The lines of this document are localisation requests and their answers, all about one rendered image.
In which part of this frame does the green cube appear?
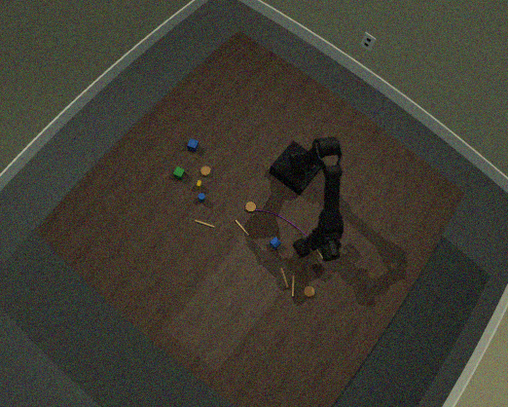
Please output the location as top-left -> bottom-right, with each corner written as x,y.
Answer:
173,167 -> 185,180

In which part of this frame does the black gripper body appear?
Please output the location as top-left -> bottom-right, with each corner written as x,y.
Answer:
293,228 -> 321,258

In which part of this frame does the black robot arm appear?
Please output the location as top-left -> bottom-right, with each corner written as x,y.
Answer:
287,137 -> 344,262

